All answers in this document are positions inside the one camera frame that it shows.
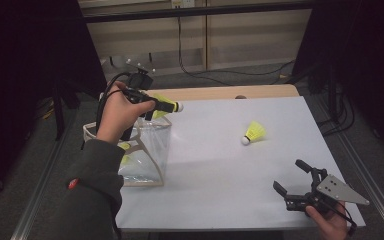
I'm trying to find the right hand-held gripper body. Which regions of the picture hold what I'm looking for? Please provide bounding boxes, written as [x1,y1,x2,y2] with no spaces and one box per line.
[284,174,371,216]

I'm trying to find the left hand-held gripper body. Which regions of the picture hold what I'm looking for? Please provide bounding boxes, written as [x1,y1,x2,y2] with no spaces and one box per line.
[121,58,164,142]

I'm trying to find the yellow shuttlecock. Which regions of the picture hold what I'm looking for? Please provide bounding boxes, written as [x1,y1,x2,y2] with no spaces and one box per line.
[150,94,185,120]
[240,120,267,146]
[117,141,134,165]

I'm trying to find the transparent plastic bag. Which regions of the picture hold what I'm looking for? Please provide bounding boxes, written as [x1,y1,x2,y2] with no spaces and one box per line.
[82,114,173,188]

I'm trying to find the person's right hand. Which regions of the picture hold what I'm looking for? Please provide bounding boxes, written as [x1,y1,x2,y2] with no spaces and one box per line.
[305,201,350,240]

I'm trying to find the person's left hand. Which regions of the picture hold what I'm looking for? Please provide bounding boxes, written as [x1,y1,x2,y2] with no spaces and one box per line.
[95,80,157,145]

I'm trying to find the wooden table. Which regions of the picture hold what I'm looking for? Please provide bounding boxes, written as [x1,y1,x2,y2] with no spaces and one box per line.
[114,83,367,234]

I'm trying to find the white table mat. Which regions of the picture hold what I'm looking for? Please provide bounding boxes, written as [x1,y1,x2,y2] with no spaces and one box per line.
[114,95,367,231]

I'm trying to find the white power outlet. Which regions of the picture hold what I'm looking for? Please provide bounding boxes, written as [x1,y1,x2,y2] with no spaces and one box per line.
[170,0,196,9]

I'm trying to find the beige wooden cabinet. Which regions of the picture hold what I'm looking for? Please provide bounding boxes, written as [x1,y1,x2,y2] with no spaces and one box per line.
[78,0,314,79]

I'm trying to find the black curtain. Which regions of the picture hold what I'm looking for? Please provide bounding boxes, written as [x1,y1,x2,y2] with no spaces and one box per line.
[291,0,384,164]
[0,0,109,208]

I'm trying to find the metal floor rail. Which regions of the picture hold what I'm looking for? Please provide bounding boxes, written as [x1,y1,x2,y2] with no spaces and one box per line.
[9,106,81,240]
[316,96,384,240]

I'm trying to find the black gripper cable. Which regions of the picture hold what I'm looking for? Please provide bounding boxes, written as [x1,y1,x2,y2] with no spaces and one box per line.
[326,200,358,238]
[94,71,133,134]

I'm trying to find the black power cable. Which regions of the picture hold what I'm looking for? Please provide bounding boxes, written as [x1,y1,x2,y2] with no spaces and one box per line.
[177,7,297,87]

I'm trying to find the black floor cables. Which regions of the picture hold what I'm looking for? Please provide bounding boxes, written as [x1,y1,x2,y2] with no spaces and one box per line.
[308,63,356,138]

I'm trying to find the black stand post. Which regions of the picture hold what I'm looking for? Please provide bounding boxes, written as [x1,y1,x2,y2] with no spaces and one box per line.
[53,83,81,141]
[326,63,339,123]

